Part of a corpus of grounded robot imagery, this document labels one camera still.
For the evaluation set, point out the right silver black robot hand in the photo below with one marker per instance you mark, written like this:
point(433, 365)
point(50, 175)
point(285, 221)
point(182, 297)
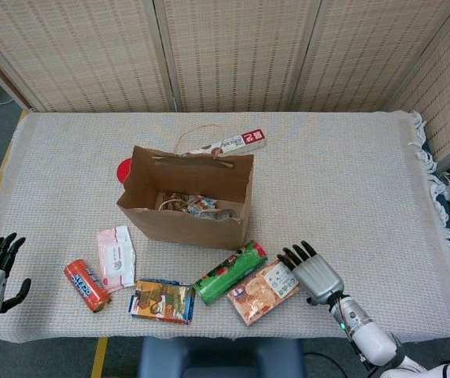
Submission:
point(319, 279)

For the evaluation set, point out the orange blue cookie box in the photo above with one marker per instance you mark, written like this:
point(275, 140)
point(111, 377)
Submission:
point(260, 295)

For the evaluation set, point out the green chip can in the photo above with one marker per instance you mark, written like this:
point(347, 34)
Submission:
point(229, 271)

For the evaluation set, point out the white blue wrapper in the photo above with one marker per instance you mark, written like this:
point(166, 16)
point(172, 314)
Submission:
point(201, 204)

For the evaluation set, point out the gold red snack bag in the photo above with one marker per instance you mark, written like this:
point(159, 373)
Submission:
point(174, 199)

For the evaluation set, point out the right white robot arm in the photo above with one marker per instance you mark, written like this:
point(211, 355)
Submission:
point(370, 338)

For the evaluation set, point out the orange drink can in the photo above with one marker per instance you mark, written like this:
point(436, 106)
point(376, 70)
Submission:
point(87, 285)

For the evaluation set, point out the brown paper bag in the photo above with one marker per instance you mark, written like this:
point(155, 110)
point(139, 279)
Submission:
point(185, 232)

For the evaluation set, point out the long red white box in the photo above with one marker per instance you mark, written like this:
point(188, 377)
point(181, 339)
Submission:
point(240, 141)

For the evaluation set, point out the yellow blue cracker box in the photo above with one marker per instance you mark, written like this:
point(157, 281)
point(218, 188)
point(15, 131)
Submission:
point(162, 301)

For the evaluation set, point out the beige woven tablecloth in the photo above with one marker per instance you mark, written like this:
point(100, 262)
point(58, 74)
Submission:
point(347, 177)

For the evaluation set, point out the pink wet wipes pack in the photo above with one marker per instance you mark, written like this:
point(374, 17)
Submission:
point(115, 256)

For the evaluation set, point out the blue padded chair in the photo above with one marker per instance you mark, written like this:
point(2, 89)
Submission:
point(209, 358)

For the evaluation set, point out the red round lid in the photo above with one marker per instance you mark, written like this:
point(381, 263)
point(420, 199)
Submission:
point(122, 170)

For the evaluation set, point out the woven folding screen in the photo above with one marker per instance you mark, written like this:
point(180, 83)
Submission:
point(240, 51)

